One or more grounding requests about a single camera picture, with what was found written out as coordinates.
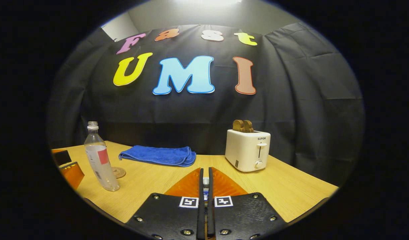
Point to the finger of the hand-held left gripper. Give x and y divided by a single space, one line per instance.
61 157
72 175

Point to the blue folded towel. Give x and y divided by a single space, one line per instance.
161 155

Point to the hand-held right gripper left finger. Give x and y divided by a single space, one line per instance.
171 216

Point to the clear plastic water bottle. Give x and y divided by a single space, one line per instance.
101 163

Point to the black backdrop cloth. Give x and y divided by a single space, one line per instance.
291 100

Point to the ceiling light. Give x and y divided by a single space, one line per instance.
207 2

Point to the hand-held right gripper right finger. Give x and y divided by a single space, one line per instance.
244 216

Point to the round brown coaster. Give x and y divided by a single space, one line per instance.
120 172

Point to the white toaster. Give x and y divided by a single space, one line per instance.
244 150

